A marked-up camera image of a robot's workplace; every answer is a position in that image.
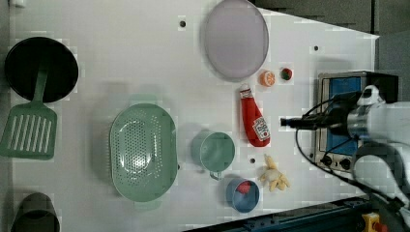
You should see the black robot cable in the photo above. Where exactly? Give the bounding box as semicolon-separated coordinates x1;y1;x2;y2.
295;96;406;211

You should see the red toy in bowl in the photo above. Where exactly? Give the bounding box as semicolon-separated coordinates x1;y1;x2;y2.
236;181;251;194

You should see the black cylinder cup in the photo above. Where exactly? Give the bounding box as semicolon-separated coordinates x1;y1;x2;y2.
11;192;60;232

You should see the red strawberry toy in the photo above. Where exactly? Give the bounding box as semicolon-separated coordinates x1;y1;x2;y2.
280;68;293;81

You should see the blue bowl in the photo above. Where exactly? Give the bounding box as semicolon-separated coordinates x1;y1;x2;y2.
225;178;260;213

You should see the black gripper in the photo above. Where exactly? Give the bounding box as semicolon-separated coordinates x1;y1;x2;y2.
280;91;361;135

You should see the grey round plate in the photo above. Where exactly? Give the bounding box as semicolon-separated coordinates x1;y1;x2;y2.
204;0;269;79

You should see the green metal cup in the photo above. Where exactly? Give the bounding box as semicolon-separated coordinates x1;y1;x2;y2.
191;130;235;181

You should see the yellow red emergency button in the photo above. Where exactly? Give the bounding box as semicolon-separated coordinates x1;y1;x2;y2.
362;213;389;232

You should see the black round pan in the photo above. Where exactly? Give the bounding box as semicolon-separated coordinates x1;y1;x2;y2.
5;37;79;102

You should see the black toaster oven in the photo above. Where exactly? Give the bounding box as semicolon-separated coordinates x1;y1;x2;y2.
313;71;398;172

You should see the peeled banana toy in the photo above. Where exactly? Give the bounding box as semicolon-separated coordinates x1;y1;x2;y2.
258;155;290;192

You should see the orange slice toy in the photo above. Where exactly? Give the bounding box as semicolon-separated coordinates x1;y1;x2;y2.
259;71;276;87

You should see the red plush ketchup bottle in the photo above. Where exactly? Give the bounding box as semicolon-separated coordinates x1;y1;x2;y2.
240;83;271;147

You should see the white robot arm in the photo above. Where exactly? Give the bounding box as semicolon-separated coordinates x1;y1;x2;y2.
280;85;409;196

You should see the green oval strainer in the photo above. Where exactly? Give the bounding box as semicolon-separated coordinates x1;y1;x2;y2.
109;95;178;211

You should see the green slotted spatula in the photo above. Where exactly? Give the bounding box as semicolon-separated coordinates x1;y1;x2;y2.
1;70;57;160

